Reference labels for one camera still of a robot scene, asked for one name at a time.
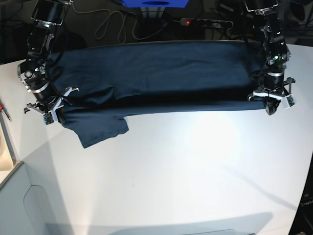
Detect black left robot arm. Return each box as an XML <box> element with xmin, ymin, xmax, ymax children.
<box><xmin>244</xmin><ymin>0</ymin><xmax>296</xmax><ymax>116</ymax></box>

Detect grey looped cable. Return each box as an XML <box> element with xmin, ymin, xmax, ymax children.
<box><xmin>94</xmin><ymin>9</ymin><xmax>169</xmax><ymax>41</ymax></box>

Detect blue plastic box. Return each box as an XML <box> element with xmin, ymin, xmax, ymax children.
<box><xmin>121</xmin><ymin>0</ymin><xmax>189</xmax><ymax>8</ymax></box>

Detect dark blue T-shirt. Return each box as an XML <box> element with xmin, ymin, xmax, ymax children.
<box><xmin>47</xmin><ymin>41</ymin><xmax>264</xmax><ymax>148</ymax></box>

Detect red-handled tool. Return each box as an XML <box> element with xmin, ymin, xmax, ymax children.
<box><xmin>0</xmin><ymin>101</ymin><xmax>12</xmax><ymax>122</ymax></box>

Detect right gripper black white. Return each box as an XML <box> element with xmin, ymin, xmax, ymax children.
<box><xmin>23</xmin><ymin>87</ymin><xmax>79</xmax><ymax>125</ymax></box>

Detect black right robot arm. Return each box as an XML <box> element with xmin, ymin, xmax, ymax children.
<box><xmin>17</xmin><ymin>0</ymin><xmax>78</xmax><ymax>125</ymax></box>

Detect white power strip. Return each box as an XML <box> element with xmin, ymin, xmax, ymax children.
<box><xmin>179</xmin><ymin>18</ymin><xmax>233</xmax><ymax>29</ymax></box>

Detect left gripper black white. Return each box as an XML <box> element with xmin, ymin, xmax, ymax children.
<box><xmin>247</xmin><ymin>77</ymin><xmax>295</xmax><ymax>115</ymax></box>

